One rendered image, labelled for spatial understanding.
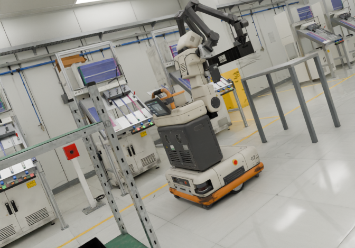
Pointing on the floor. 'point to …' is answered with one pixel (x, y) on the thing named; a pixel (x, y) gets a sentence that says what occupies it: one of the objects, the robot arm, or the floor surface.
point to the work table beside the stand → (296, 92)
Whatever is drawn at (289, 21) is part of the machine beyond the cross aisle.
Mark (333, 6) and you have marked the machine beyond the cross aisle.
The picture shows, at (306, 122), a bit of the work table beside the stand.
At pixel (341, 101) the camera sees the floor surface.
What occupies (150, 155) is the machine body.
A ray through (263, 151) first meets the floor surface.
